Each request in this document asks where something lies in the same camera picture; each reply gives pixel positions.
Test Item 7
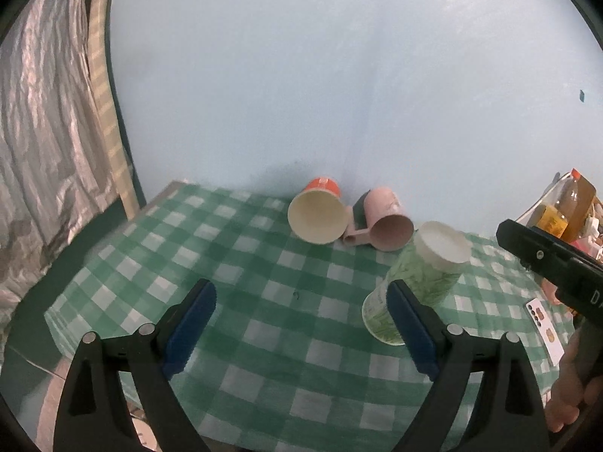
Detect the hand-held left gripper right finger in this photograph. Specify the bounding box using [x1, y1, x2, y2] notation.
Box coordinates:
[386, 279, 552, 452]

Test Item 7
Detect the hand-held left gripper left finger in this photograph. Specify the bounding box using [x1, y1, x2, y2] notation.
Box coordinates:
[53, 279, 217, 452]

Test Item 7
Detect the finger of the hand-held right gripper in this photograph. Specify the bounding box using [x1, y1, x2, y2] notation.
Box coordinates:
[496, 219, 585, 289]

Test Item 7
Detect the green patterned paper cup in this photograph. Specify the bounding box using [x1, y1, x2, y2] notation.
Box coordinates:
[362, 220, 471, 345]

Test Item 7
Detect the dark green cup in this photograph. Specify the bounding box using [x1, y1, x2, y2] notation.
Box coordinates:
[352, 191, 374, 228]

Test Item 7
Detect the orange paper cup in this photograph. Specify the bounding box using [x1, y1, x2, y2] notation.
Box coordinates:
[288, 176, 353, 246]

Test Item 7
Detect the person's right hand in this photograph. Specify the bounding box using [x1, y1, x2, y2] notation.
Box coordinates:
[545, 326, 589, 434]

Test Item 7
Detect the yellow packet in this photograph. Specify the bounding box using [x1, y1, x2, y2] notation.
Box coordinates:
[536, 204, 569, 240]

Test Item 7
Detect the white sticker card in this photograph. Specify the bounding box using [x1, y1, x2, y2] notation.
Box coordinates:
[524, 298, 567, 366]

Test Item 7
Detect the orange-capped drink bottle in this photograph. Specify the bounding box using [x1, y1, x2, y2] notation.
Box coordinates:
[556, 168, 586, 227]

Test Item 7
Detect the brown cardboard box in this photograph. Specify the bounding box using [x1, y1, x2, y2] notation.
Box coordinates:
[565, 176, 600, 242]

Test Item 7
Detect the green checked tablecloth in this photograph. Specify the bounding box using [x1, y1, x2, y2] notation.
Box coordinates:
[44, 181, 580, 448]

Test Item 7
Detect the pink mug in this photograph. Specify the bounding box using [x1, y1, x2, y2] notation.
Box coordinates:
[343, 187, 415, 251]

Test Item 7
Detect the silver foil curtain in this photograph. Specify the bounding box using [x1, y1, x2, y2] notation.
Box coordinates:
[0, 0, 123, 330]

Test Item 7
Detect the striped beige post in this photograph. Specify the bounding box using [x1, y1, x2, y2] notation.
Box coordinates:
[87, 0, 139, 215]

